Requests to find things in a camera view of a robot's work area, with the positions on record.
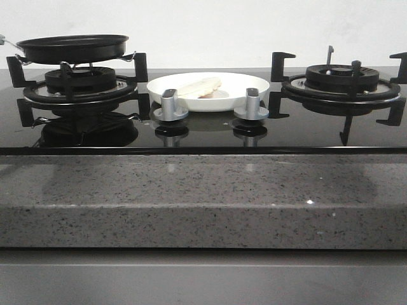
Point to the white round plate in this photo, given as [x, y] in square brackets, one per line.
[229, 95]

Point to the fried egg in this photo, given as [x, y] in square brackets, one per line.
[199, 88]

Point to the black frying pan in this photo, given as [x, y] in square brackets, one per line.
[79, 49]

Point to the silver left stove knob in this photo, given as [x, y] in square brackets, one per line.
[170, 109]

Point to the silver stove knob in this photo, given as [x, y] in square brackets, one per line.
[252, 110]
[170, 109]

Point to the silver right stove knob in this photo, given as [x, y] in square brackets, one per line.
[252, 110]

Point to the black left gas burner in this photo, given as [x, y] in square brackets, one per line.
[83, 80]

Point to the black gas burner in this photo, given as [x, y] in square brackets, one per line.
[83, 80]
[338, 78]

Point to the black glass gas stove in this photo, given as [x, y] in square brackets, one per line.
[293, 127]

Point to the black left pan support grate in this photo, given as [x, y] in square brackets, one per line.
[72, 105]

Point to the black pan support grate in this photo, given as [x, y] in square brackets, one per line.
[72, 105]
[347, 105]

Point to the black right gas burner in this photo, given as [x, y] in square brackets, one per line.
[338, 78]

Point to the black right pan support grate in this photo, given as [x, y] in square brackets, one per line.
[347, 105]

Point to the grey cabinet front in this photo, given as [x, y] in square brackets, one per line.
[202, 277]

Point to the wire pan support stand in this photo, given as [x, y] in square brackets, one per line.
[24, 61]

